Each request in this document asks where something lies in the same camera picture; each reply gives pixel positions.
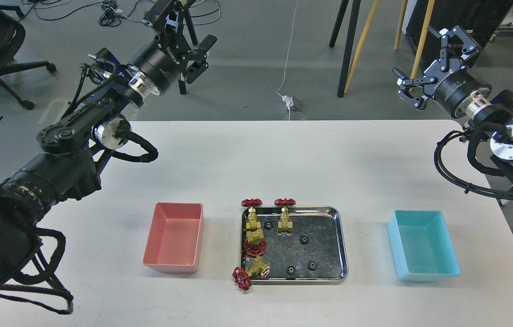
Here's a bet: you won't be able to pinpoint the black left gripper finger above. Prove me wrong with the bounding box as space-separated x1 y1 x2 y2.
178 35 217 85
144 0 189 35

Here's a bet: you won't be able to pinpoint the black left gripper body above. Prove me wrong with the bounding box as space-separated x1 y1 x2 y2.
128 36 192 95

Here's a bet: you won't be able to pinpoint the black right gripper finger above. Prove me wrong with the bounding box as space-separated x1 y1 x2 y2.
393 68 439 110
428 25 482 69

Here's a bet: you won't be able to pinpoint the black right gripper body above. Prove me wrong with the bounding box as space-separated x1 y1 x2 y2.
424 59 492 119

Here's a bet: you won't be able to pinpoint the brass valve red handle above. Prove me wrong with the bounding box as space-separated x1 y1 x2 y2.
274 198 296 234
241 198 262 232
243 228 268 257
232 255 271 291

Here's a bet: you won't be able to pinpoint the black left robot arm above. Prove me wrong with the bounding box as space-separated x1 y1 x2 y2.
0 0 217 315

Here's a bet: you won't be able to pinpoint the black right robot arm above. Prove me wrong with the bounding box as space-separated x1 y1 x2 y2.
393 25 513 202

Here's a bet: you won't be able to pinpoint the blue plastic box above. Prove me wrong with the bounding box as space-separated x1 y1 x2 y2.
387 210 461 282

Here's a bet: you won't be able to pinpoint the pink plastic box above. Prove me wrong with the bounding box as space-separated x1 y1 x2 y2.
142 202 204 274

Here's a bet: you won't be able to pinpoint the black and wooden easel legs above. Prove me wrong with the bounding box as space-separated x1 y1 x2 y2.
329 0 435 99

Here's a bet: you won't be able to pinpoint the shiny metal tray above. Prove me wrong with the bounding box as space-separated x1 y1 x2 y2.
238 206 348 284

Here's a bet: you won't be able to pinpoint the black floor cables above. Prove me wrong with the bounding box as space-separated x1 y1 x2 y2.
0 0 221 28

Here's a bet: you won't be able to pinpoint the white power adapter with cable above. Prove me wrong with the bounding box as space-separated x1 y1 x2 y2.
276 0 299 120

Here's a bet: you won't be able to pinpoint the brass valve red handle bottom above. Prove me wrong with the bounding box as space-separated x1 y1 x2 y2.
232 255 271 291

